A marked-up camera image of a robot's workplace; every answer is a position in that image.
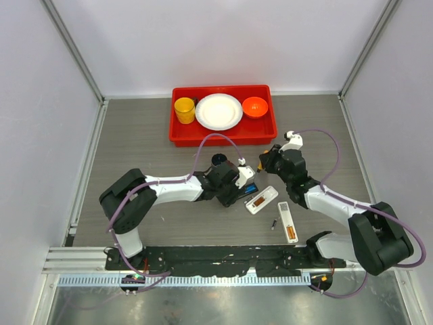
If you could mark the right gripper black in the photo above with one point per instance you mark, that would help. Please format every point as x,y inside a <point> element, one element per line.
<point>268,159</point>

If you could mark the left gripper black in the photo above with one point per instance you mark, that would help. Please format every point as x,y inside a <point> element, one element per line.
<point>232,199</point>

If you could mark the orange handled screwdriver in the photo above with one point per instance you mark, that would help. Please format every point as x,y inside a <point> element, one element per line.
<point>259,169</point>

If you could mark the black remote blue batteries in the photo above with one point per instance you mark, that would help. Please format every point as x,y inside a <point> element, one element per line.
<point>243,194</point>

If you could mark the white remote control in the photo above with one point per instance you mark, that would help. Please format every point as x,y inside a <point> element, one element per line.
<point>261,200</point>

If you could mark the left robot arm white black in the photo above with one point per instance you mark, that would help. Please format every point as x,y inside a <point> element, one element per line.
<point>127,201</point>

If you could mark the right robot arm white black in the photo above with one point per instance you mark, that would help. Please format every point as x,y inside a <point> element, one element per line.
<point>377,240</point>

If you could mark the white remote orange batteries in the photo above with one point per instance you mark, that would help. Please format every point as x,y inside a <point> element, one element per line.
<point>286,220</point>

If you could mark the dark blue ceramic mug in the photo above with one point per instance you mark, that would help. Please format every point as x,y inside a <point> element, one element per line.
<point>218,159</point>

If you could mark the orange plastic bowl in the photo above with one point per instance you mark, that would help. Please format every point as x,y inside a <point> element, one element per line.
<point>255,107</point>

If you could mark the red plastic tray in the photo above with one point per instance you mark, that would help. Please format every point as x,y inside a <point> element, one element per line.
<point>249,131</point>

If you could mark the orange AAA battery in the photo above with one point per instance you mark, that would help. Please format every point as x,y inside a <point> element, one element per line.
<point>291,233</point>

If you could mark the white paper plate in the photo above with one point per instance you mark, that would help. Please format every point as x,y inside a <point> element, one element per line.
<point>219,112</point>

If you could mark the yellow plastic cup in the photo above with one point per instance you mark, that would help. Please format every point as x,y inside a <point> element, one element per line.
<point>185,110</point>

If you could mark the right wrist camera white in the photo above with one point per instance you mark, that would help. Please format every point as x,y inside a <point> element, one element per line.
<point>293,141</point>

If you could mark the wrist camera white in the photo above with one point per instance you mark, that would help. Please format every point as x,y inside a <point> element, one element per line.
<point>293,141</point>
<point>246,174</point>

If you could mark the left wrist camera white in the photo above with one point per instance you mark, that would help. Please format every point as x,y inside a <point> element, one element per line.
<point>246,174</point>

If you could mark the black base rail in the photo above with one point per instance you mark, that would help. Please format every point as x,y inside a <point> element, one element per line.
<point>230,261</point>

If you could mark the white slotted cable duct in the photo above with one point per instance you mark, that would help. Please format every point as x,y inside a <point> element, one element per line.
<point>126,280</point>

